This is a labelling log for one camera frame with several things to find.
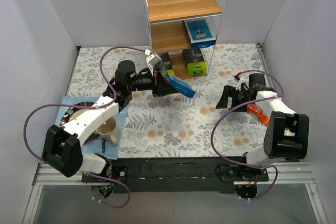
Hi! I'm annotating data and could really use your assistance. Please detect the black green razor box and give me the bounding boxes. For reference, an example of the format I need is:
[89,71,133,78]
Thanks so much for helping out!
[182,48,207,76]
[155,52,175,77]

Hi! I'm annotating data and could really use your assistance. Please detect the blue Harry's razor box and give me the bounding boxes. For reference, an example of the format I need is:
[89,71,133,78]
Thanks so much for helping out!
[183,18,217,49]
[165,73,196,98]

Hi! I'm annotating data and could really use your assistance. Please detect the orange BIC razor pack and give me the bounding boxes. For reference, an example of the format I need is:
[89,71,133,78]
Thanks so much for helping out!
[247,103,269,126]

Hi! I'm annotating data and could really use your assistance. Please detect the white wire wooden shelf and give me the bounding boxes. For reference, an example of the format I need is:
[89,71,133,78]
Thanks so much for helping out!
[143,0,226,79]

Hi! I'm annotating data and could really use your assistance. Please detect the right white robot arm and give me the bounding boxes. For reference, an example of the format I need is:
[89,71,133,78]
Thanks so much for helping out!
[216,70,310,181]

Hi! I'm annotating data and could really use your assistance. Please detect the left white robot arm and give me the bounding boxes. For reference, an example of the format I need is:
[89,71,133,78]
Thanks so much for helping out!
[42,60,177,182]

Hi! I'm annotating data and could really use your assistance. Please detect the floral table mat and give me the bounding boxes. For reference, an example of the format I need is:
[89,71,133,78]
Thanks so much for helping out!
[67,43,300,158]

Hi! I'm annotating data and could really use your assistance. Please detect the beige ceramic mug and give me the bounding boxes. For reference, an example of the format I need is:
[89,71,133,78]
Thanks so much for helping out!
[96,117,121,146]

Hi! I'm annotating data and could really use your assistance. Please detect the dark rimmed ceramic plate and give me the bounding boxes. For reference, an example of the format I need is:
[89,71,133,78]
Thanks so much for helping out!
[59,101,98,142]

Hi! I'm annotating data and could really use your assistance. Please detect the dark knife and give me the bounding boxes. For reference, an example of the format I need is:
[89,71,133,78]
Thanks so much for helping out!
[102,139,106,153]

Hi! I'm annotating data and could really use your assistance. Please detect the blue checked cloth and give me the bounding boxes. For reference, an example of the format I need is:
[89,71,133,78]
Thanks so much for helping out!
[55,97,128,160]

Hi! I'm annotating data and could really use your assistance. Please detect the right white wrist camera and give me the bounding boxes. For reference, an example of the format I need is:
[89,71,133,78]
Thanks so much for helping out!
[234,72,249,91]

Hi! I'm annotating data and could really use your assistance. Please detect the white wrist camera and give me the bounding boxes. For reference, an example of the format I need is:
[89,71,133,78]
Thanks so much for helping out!
[234,72,249,91]
[144,49,161,75]

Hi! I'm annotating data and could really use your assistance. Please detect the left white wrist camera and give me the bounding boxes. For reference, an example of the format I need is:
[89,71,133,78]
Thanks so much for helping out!
[144,49,161,75]

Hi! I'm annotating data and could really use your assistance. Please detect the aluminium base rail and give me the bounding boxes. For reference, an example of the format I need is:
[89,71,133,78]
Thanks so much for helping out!
[23,162,328,223]

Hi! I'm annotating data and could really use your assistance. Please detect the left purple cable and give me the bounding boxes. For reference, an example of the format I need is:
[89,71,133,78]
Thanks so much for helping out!
[23,46,153,208]

